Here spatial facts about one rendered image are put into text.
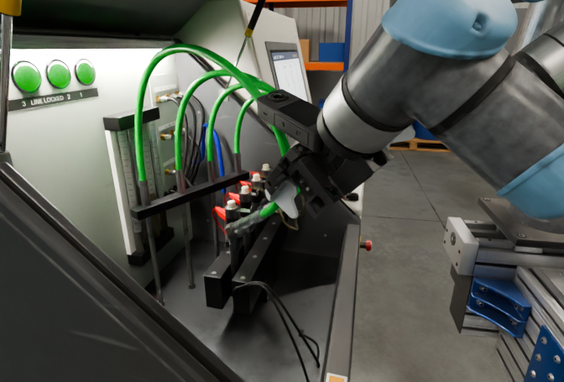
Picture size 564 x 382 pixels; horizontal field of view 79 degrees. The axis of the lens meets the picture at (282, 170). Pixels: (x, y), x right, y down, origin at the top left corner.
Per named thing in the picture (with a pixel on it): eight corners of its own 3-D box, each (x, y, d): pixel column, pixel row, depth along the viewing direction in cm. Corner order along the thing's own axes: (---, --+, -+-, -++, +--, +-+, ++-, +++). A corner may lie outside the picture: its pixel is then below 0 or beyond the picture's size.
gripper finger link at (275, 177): (263, 200, 45) (290, 167, 38) (256, 191, 46) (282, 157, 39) (287, 185, 48) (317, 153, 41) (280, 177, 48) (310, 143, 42)
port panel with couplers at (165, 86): (173, 192, 93) (159, 75, 83) (162, 191, 94) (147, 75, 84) (195, 176, 105) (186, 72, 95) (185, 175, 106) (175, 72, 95)
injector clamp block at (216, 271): (251, 341, 73) (248, 282, 68) (208, 332, 75) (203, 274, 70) (287, 253, 104) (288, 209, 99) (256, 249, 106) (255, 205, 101)
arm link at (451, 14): (520, 60, 19) (406, -36, 20) (399, 155, 28) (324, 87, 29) (543, 14, 24) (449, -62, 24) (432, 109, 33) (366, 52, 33)
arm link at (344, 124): (325, 79, 30) (379, 55, 34) (304, 110, 33) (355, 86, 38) (380, 145, 28) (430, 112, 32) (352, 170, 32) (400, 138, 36)
